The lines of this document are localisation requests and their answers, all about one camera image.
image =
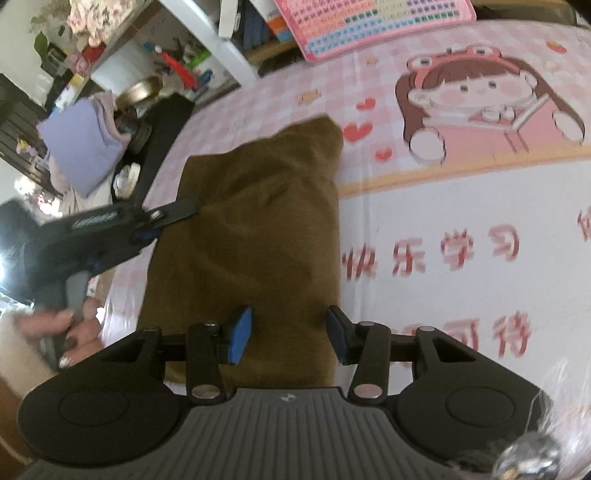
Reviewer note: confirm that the black cloth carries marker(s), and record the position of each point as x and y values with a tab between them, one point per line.
161	138

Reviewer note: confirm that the brown pants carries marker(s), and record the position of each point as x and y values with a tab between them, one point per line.
249	230

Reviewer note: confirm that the person's left hand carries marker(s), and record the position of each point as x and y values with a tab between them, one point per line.
69	332

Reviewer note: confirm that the metal bowl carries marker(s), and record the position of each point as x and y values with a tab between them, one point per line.
138	92

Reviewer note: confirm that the pink cartoon desk mat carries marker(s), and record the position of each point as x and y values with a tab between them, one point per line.
438	194

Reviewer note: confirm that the floral patterned cloth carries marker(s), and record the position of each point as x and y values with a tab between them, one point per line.
94	21

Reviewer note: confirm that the white shelf post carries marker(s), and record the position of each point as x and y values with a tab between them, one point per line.
217	44

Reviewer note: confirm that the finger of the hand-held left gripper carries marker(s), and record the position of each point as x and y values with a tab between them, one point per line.
180	210

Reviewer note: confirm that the purple folded cloth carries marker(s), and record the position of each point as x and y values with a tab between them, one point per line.
78	143

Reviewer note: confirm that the glass jar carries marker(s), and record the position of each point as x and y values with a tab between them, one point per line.
127	177

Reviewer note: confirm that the person's left forearm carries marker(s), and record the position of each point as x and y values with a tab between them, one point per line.
23	355

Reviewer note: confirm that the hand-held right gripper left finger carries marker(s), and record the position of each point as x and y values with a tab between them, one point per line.
241	337

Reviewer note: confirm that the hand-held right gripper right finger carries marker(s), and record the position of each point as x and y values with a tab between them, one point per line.
339	339

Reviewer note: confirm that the red plastic toy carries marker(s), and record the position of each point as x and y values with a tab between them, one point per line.
178	67

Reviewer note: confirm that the green plant leaf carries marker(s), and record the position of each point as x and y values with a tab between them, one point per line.
41	44

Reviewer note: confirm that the pink toy learning tablet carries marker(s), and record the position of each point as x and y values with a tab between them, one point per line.
369	23

